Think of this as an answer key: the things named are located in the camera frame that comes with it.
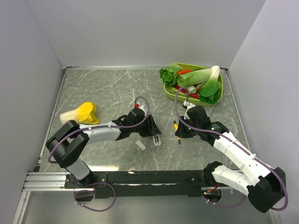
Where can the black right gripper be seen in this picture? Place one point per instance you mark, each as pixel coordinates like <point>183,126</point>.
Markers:
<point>181,132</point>

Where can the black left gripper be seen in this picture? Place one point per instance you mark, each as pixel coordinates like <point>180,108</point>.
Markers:
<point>152,129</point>

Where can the yellow handled screwdriver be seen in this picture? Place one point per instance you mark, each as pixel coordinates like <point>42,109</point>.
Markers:
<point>175,125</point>

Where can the white remote control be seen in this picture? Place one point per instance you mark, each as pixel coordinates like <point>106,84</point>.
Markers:
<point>154,141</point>

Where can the white battery cover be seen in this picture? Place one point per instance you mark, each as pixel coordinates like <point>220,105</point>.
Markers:
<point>140,145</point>

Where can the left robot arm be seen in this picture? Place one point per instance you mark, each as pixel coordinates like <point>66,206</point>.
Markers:
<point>67,144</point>

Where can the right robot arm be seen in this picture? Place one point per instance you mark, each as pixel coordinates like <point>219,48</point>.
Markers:
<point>262,184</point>

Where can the green plastic basket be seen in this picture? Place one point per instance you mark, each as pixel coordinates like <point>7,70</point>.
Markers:
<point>171,94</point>

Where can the green scallion toy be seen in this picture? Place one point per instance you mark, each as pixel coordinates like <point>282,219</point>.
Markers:
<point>183,92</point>

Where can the white radish toy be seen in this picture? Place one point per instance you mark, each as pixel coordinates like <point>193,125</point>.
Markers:
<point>190,88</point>

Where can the bok choy toy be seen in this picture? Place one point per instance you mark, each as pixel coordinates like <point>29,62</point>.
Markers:
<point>211,91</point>

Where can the green lettuce toy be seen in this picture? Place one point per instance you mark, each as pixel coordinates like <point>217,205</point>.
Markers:
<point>169,75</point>

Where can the green napa cabbage toy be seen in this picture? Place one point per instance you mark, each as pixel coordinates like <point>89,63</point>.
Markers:
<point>193,77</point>

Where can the orange carrot toy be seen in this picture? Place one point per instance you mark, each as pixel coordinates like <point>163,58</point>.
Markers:
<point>184,71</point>

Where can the yellow napa cabbage toy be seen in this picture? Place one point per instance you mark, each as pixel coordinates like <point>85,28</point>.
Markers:
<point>84,114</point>

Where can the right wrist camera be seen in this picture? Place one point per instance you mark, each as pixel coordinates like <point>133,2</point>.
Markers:
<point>187,105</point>

